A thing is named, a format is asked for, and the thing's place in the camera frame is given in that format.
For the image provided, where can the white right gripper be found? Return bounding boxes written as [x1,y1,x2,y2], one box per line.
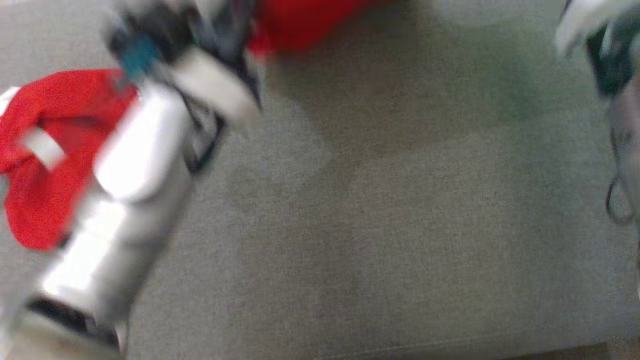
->
[554,0,640,98]

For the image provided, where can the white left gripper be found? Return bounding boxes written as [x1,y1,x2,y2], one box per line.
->
[167,0,264,129]

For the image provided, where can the large grey sofa seat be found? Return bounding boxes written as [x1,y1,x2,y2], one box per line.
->
[0,0,640,360]

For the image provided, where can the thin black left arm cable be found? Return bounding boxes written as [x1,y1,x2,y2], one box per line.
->
[182,92,227,175]

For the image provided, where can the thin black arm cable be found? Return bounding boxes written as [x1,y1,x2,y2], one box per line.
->
[182,92,227,175]
[604,125,638,227]

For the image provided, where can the blue plug camera cable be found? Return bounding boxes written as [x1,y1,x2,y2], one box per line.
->
[119,37,163,83]

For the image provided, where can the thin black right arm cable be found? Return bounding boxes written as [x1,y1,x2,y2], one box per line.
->
[604,125,638,227]

